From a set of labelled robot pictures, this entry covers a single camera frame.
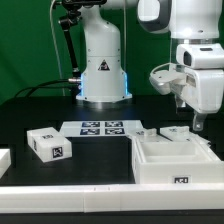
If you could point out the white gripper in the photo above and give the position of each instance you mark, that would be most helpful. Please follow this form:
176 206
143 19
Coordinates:
203 65

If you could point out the white cabinet door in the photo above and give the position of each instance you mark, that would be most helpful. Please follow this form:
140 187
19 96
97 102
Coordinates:
145 133
181 133

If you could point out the white cabinet body box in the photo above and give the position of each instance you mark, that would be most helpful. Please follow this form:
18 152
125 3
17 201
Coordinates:
169 162

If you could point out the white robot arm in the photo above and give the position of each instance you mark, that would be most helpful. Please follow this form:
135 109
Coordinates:
172 43

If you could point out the white cabinet top block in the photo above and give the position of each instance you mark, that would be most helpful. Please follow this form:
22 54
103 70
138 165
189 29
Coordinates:
48 144

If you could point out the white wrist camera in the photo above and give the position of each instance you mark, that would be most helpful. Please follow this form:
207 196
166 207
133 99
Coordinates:
163 76

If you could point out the white marker base plate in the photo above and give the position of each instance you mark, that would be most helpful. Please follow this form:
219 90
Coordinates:
99 128

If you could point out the white front fence rail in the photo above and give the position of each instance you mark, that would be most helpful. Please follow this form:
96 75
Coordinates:
108 198

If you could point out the white fence rail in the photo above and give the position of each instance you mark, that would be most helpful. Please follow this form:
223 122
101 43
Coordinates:
5 161
108 198

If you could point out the white left fence rail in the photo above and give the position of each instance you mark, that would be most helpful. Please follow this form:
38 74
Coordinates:
5 161

